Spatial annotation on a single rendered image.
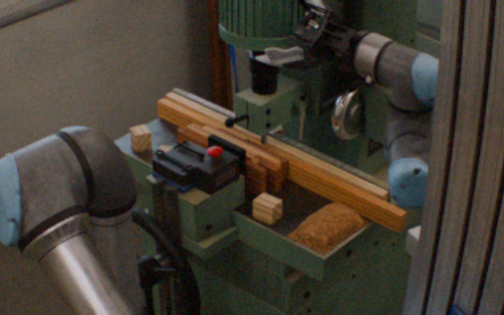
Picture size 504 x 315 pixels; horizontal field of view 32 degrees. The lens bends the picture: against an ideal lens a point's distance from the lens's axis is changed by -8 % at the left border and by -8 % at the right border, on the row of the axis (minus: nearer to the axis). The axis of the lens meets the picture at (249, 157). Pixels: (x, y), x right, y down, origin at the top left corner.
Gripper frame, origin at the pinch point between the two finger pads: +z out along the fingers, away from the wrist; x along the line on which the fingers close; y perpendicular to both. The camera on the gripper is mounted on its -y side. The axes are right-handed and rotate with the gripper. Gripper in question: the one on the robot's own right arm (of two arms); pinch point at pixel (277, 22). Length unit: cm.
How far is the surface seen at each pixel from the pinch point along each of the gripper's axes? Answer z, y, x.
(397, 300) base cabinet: -10, -83, 35
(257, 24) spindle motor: 8.0, -5.5, 0.6
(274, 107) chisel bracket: 8.7, -23.7, 11.3
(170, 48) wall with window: 140, -133, -5
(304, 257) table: -12.8, -24.0, 34.1
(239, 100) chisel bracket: 14.3, -20.0, 13.3
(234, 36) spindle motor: 12.1, -6.4, 4.1
